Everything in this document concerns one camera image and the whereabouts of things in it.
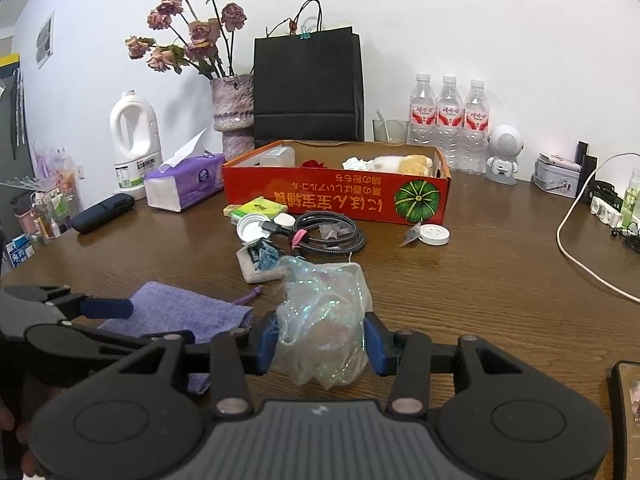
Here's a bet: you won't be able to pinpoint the yellow and white soft toy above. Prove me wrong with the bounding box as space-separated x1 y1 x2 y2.
372 154 435 177

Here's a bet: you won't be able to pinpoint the small pink case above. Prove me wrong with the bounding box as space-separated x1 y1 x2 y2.
537 152 582 174

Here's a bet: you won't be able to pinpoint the white detergent jug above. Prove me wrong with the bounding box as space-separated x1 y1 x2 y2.
110 90 163 202

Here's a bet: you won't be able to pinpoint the glass cup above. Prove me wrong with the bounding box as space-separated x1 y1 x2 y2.
372 119 410 145

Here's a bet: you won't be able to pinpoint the wall picture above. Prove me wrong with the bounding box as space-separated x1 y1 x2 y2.
36 10 56 68

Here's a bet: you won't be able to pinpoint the black smartphone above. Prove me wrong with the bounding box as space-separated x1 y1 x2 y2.
609 360 640 480

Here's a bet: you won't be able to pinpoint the green spray bottle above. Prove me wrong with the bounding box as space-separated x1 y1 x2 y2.
620 169 640 231

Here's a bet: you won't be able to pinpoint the purple textured vase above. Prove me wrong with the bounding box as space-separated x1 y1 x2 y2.
210 74 257 162

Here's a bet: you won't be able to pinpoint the purple tissue pack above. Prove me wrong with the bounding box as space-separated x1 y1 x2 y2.
144 128 227 212

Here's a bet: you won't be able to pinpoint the grey tin box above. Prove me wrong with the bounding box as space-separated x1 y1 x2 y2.
531 157 583 194

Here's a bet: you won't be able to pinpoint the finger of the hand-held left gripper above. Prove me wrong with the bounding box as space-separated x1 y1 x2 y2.
2 285 134 321
24 323 197 389

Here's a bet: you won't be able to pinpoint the clear water bottle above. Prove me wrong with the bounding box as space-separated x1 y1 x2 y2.
462 79 491 175
407 73 440 148
436 75 466 169

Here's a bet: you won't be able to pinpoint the black paper bag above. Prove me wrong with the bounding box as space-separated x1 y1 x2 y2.
252 0 366 144

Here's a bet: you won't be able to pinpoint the small green box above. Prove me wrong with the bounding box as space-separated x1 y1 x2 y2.
231 196 275 224

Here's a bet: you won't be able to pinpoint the person's left hand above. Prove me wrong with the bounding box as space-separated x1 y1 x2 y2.
0 401 39 469

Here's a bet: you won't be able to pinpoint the dark panel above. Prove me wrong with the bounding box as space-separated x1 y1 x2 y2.
0 52 28 226

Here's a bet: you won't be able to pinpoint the iridescent clear plastic bag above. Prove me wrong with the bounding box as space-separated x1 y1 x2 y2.
274 255 374 389

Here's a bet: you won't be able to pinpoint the small clear packet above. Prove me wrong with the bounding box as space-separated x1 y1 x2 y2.
399 221 423 248

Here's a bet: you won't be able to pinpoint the white plastic container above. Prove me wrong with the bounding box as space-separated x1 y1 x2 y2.
259 146 296 168

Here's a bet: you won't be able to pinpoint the white round lid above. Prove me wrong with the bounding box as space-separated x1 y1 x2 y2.
236 213 273 245

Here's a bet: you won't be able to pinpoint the tall black box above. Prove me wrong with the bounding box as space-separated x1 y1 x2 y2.
576 154 598 199

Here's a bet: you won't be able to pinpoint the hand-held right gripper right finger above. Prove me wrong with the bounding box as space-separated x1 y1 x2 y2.
364 311 523 419

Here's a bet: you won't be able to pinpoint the black adapter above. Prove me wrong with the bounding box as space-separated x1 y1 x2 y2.
592 180 622 202

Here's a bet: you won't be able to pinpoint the dried pink roses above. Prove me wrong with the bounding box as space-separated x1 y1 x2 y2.
125 0 248 81

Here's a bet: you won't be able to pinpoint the wire rack with toiletries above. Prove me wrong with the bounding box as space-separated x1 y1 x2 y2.
0 142 85 267

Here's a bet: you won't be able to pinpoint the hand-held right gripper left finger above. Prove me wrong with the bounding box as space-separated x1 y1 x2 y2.
117 311 281 419

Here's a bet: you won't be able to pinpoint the dark blue case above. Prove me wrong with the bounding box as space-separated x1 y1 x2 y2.
71 193 136 234

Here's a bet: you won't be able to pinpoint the red cardboard box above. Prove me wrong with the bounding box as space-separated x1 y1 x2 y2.
221 140 452 226

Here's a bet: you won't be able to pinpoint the white robot speaker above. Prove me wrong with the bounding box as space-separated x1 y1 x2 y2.
485 124 525 186

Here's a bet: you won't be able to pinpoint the white round disc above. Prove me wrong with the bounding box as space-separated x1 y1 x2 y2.
419 222 452 247

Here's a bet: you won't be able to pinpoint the thin black cable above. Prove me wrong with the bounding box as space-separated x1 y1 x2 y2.
612 227 640 252

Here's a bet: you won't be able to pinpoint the white charger plug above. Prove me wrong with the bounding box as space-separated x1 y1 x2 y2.
261 212 297 236

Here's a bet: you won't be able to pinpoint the black braided cable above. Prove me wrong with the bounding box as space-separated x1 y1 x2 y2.
287 211 367 257

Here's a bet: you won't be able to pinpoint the small beige pouch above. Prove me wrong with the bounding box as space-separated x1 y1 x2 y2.
236 240 289 284

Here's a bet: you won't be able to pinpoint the purple cloth pouch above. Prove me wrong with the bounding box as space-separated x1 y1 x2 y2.
97 281 264 395

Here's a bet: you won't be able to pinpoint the white power strip with chargers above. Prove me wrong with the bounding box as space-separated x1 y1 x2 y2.
556 152 640 305

